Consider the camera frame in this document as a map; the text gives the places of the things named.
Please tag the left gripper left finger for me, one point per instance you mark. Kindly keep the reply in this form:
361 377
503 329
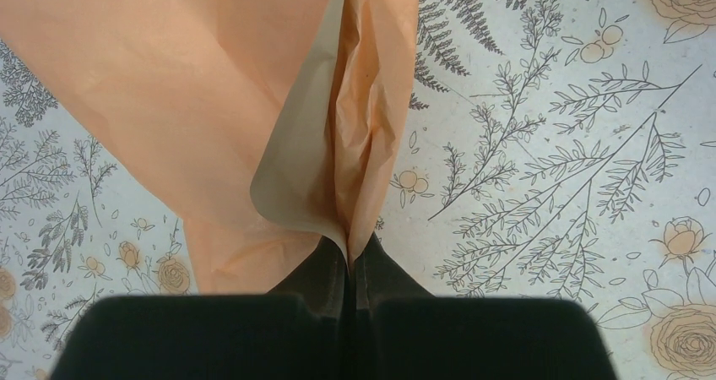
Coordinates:
294 331

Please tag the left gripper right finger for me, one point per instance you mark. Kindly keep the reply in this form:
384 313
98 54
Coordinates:
402 331

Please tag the peach wrapping paper sheet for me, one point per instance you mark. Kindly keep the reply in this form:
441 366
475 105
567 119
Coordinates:
263 124

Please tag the floral patterned table mat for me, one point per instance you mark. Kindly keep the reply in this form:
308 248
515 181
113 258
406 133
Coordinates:
558 149

